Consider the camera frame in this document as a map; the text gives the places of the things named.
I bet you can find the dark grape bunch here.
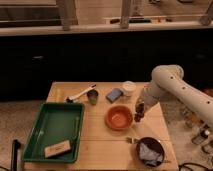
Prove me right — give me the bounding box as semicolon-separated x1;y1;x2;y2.
134;112;144;122

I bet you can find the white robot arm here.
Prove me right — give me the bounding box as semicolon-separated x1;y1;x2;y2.
135;65;213;130

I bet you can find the white round container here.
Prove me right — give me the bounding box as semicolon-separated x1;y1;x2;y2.
122;81;136;97

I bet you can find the blue sponge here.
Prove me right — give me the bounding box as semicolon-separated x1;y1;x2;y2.
106;88;123;103

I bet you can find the orange bowl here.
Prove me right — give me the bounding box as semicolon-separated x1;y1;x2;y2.
105;105;133;131

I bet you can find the dark metal pan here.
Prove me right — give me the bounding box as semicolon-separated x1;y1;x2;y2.
136;137;165;167

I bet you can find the small metal cup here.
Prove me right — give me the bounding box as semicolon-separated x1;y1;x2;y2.
87;90;99;105

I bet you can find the grey cloth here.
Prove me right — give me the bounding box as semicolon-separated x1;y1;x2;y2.
139;143;164;167

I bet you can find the dark spice bottle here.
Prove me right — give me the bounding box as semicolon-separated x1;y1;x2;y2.
192;130;210;145

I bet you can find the green plastic tray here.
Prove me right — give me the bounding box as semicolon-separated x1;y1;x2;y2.
22;103;84;163

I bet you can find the wooden block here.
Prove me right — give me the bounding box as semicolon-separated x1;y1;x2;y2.
44;140;71;158

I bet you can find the black table leg post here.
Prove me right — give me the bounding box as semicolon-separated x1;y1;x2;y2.
10;139;21;171

